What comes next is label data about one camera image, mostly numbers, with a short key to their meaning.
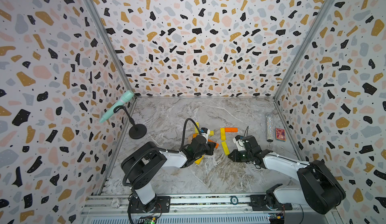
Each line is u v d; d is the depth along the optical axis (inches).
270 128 39.5
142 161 19.8
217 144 37.1
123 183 16.5
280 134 39.3
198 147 27.2
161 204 28.8
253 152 27.6
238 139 32.7
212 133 39.1
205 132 31.6
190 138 27.5
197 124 41.3
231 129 40.7
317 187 16.9
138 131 39.5
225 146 37.1
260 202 29.4
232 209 28.9
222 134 39.5
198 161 34.1
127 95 30.1
